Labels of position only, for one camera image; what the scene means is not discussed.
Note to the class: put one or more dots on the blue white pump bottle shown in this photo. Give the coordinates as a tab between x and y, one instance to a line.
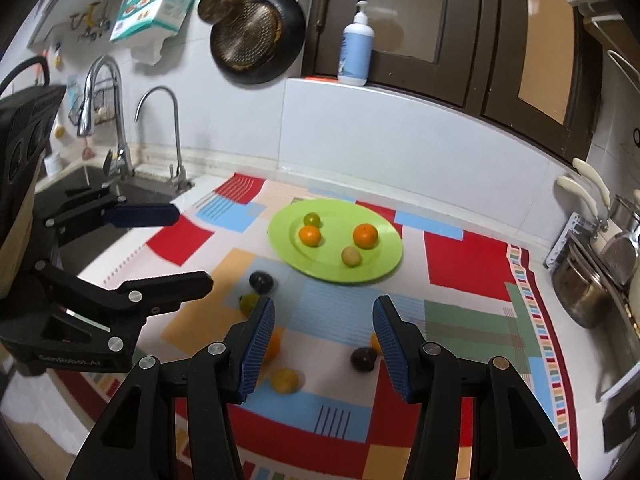
356	49

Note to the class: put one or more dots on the small brass saucepan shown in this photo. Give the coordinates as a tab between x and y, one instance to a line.
214	12

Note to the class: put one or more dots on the metal dish rack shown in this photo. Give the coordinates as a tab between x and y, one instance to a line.
617	336

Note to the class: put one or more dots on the pull-down chrome faucet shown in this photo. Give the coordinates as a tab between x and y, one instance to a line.
116	163

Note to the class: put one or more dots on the brown round fruit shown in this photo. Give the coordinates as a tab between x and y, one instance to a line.
285	381
351	256

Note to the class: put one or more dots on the stainless steel sink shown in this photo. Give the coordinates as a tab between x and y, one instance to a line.
74	210

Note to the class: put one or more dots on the metal skimmer ladle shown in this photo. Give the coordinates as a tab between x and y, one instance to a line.
620	253

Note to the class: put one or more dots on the teal white paper box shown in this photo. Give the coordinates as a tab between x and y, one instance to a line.
140	21

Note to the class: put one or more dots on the green fruit with stem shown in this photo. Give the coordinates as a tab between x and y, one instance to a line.
248	302

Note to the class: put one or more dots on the black frying pan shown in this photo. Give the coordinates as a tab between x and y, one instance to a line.
258	40

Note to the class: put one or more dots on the yellow orange fruit right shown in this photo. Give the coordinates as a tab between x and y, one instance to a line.
374	344

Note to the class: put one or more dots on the cream pan handle lower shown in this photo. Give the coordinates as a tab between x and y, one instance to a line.
573	187

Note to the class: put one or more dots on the colourful patchwork table mat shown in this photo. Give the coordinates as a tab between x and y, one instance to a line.
475	295

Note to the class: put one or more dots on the green lime fruit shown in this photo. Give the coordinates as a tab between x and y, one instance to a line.
312	219

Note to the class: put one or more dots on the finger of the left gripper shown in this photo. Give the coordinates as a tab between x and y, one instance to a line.
128	216
154	296

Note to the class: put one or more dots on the cream pan handle upper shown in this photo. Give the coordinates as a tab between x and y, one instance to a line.
587	171

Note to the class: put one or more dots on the green plate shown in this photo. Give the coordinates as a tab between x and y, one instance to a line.
338	220

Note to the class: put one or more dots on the small orange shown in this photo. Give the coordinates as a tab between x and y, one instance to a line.
310	236

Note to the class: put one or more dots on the steel cooking pot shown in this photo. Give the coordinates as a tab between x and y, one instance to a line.
579	288

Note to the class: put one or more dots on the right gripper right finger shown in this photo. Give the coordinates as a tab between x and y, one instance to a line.
392	338

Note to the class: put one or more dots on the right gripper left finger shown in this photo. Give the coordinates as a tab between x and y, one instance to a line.
252	345

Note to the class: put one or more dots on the wire sponge basket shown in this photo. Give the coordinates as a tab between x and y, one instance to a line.
103	101

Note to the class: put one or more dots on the large orange with stem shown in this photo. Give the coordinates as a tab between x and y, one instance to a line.
274	346

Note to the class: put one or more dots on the dark brown window frame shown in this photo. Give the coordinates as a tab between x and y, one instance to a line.
528	66

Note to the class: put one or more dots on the dark plum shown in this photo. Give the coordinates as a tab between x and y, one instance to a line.
261	281
363	359

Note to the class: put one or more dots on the cream pan handle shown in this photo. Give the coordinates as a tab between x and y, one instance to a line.
587	171
573	187

